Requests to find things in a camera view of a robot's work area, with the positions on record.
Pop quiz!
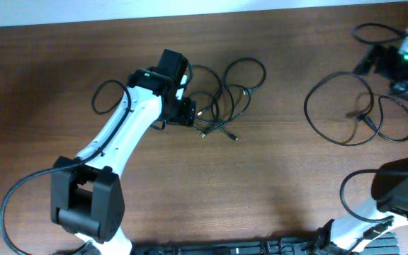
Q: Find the black USB cable blue plug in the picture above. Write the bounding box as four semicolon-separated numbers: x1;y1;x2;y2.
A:
303;71;408;147

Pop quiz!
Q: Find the black cable silver plug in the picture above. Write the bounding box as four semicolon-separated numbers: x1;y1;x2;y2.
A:
196;57;267;138

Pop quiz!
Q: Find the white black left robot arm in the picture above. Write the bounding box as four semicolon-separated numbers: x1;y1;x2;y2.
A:
50;50;196;254

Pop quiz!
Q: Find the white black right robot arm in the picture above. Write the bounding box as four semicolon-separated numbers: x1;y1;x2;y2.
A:
312;45;408;254

